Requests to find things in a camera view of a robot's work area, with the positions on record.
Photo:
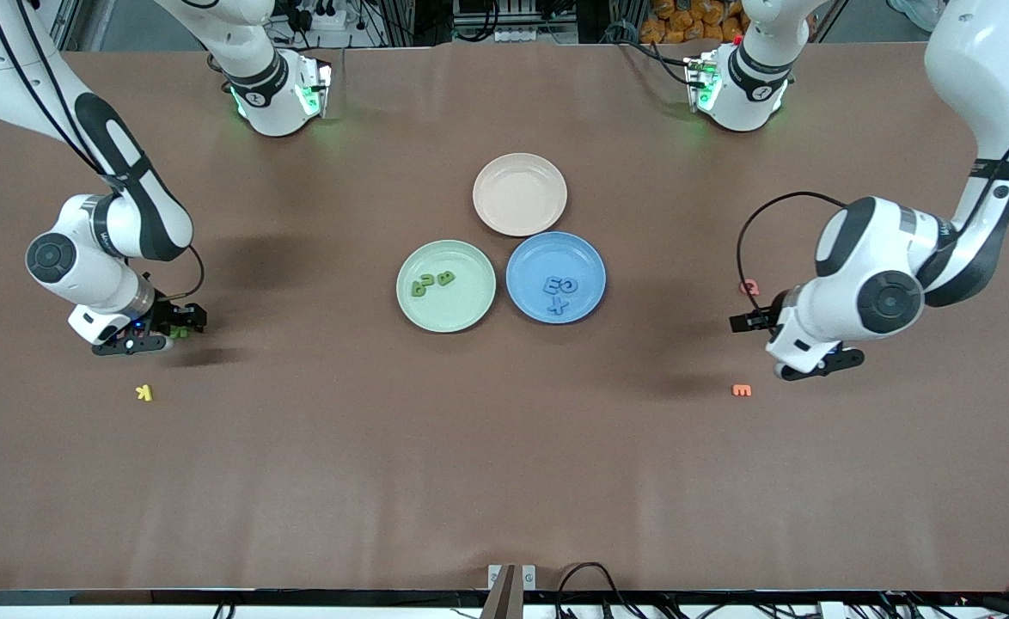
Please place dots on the grey metal bracket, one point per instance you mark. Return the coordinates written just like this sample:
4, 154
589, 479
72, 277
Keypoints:
528, 574

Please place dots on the red foam letter Q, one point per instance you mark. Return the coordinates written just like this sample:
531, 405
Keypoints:
749, 287

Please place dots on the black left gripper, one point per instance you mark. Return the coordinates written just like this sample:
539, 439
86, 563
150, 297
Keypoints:
763, 318

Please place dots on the silver aluminium profile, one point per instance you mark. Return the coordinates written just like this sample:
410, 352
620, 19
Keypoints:
64, 21

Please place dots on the white power strip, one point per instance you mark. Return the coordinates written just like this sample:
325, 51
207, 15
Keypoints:
326, 13
522, 35

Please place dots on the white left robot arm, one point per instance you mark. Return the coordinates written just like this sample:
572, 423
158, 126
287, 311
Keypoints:
977, 86

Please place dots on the blue plate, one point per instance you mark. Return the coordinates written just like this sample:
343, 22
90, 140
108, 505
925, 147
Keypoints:
539, 254

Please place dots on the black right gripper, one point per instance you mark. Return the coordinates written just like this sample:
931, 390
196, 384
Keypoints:
167, 315

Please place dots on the pale pink plate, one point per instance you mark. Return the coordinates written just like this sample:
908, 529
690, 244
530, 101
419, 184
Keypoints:
520, 194

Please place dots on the pile of orange items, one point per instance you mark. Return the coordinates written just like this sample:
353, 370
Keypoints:
689, 19

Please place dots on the blue foam letter e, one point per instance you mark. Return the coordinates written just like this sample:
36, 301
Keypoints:
550, 284
565, 284

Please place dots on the brown table cover mat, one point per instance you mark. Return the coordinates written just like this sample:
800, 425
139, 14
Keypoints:
470, 447

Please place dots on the light green plate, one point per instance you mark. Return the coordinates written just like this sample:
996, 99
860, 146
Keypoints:
461, 305

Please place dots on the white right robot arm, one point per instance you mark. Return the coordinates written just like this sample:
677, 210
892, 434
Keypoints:
126, 215

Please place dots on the blue foam letter x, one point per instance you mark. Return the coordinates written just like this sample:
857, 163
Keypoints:
559, 305

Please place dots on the black table edge rail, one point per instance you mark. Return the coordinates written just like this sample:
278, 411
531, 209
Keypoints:
212, 597

